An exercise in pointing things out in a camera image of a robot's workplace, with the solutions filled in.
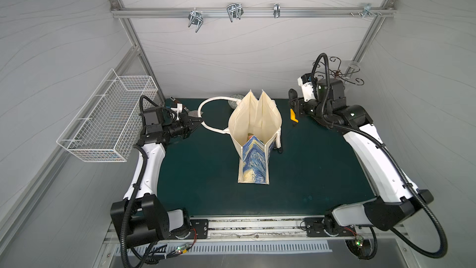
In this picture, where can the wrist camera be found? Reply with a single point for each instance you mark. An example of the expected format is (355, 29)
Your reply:
(177, 108)
(305, 82)

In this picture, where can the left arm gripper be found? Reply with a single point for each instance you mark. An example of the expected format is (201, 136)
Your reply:
(188, 124)

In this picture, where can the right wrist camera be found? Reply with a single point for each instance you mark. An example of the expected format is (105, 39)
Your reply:
(305, 82)

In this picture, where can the copper jewelry stand black base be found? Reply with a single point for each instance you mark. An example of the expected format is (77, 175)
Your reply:
(347, 75)

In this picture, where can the black yellow utility knife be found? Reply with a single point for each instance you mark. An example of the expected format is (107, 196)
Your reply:
(292, 99)

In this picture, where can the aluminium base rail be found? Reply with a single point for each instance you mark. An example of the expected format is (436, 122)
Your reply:
(265, 228)

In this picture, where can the cream canvas tote bag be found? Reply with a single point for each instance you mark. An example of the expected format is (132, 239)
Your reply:
(255, 130)

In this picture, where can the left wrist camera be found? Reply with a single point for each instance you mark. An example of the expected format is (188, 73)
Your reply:
(177, 108)

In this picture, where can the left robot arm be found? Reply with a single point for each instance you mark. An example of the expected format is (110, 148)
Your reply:
(140, 219)

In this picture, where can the metal spatula brown handle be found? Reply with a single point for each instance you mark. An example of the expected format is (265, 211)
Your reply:
(187, 108)

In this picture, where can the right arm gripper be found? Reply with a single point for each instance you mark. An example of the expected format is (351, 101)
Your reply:
(295, 104)

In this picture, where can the aluminium crossbar with hooks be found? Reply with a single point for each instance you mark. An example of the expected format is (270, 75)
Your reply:
(236, 11)

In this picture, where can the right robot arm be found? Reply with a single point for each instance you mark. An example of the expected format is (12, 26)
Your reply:
(396, 197)

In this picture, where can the white wire basket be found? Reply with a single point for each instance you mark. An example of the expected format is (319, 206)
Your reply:
(108, 124)

